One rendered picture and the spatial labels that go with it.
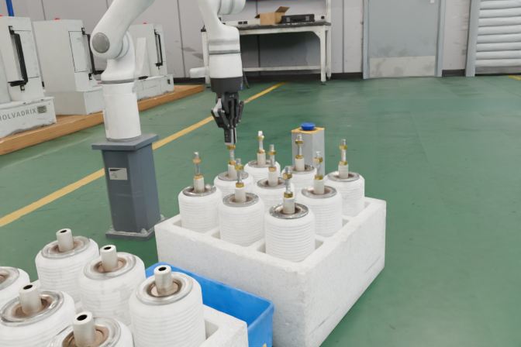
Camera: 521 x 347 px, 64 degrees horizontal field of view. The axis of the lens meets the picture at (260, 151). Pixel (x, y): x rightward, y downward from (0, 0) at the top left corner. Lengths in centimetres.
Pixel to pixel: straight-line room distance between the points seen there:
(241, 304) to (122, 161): 63
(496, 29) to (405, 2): 114
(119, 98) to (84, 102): 228
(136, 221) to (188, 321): 78
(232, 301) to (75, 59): 296
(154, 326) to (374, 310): 54
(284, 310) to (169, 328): 29
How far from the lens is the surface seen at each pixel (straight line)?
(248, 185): 101
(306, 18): 551
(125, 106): 128
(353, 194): 97
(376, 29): 601
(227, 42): 95
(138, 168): 130
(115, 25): 124
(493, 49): 611
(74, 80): 358
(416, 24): 602
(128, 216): 135
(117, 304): 67
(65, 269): 75
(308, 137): 118
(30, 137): 303
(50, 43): 368
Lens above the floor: 57
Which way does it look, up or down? 15 degrees down
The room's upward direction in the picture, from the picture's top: 3 degrees counter-clockwise
